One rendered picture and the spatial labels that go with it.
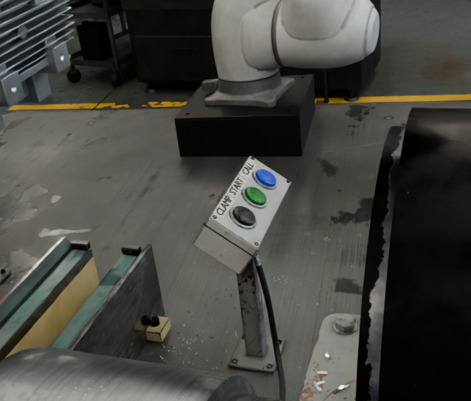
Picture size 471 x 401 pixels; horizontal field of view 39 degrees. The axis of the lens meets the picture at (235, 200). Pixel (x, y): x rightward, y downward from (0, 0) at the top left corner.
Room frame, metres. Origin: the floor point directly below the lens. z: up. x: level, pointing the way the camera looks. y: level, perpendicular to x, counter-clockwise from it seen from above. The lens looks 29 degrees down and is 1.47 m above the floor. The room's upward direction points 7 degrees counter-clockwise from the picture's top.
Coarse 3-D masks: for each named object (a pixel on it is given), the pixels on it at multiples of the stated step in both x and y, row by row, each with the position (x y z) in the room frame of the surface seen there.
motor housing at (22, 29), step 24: (0, 0) 0.71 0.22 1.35; (24, 0) 0.75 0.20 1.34; (48, 0) 0.78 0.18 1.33; (0, 24) 0.69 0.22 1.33; (24, 24) 0.72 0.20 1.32; (48, 24) 0.78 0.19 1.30; (0, 48) 0.70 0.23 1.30; (24, 48) 0.72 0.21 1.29; (0, 72) 0.67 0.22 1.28; (24, 72) 0.72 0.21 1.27; (24, 96) 0.76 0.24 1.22
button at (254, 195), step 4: (248, 188) 0.74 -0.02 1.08; (252, 188) 0.74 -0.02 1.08; (256, 188) 0.75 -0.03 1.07; (244, 192) 0.74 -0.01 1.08; (248, 192) 0.73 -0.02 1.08; (252, 192) 0.74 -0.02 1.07; (256, 192) 0.74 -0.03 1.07; (260, 192) 0.74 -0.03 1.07; (248, 196) 0.73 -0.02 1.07; (252, 196) 0.73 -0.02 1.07; (256, 196) 0.73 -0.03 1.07; (260, 196) 0.73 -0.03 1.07; (264, 196) 0.74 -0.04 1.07; (252, 200) 0.72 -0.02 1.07; (256, 200) 0.72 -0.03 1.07; (260, 200) 0.73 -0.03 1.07; (264, 200) 0.73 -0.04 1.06; (260, 204) 0.72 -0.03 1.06
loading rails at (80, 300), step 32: (64, 256) 0.89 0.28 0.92; (128, 256) 0.87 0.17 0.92; (32, 288) 0.81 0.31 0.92; (64, 288) 0.82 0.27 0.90; (96, 288) 0.79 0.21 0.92; (128, 288) 0.78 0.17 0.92; (0, 320) 0.74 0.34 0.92; (32, 320) 0.74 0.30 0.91; (64, 320) 0.81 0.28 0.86; (96, 320) 0.70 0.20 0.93; (128, 320) 0.77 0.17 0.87; (160, 320) 0.83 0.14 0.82; (0, 352) 0.68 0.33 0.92; (96, 352) 0.68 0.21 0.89; (128, 352) 0.75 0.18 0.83
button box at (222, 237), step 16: (256, 160) 0.82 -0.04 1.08; (240, 176) 0.77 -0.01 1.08; (224, 192) 0.74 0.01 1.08; (240, 192) 0.74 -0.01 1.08; (272, 192) 0.77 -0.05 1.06; (224, 208) 0.69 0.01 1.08; (256, 208) 0.72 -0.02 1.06; (272, 208) 0.73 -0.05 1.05; (208, 224) 0.67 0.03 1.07; (224, 224) 0.67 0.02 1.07; (240, 224) 0.67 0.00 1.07; (256, 224) 0.69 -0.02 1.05; (208, 240) 0.67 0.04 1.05; (224, 240) 0.66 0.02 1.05; (240, 240) 0.66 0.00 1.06; (256, 240) 0.66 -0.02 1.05; (224, 256) 0.66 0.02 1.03; (240, 256) 0.66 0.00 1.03; (240, 272) 0.66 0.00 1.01
